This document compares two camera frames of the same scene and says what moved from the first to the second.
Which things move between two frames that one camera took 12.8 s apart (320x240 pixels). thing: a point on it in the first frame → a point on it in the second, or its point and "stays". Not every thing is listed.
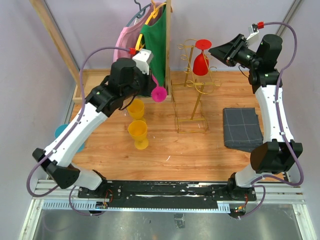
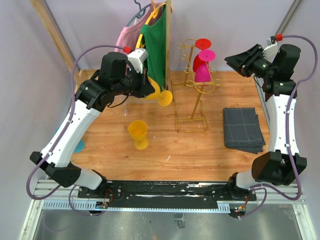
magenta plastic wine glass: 158,94 → 201,74
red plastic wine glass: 201,63 stays
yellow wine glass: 135,109 → 164,97
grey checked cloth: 242,129 stays
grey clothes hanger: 140,14 stays
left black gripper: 150,84 stays
